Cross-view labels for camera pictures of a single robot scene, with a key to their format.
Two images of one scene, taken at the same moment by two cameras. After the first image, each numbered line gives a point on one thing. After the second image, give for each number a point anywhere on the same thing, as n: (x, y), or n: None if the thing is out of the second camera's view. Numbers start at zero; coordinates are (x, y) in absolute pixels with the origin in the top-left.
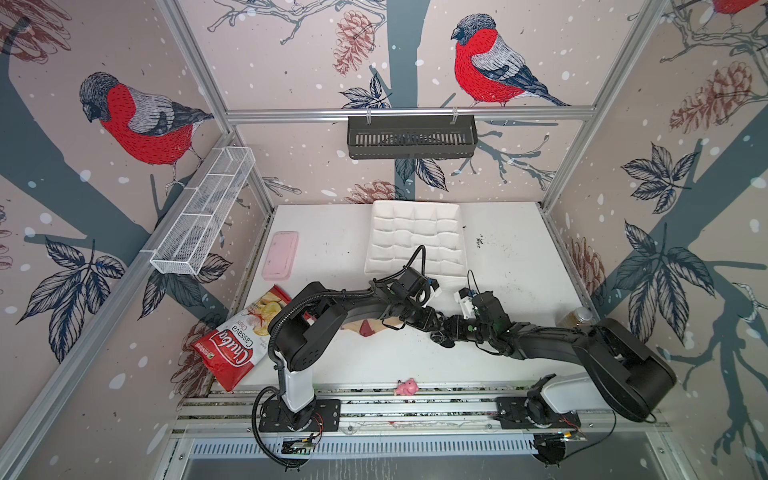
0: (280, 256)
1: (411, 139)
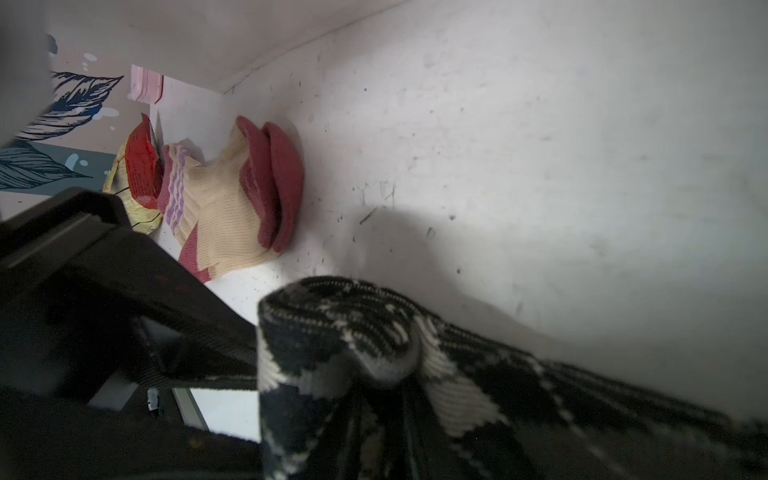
0: (145, 85)
1: None
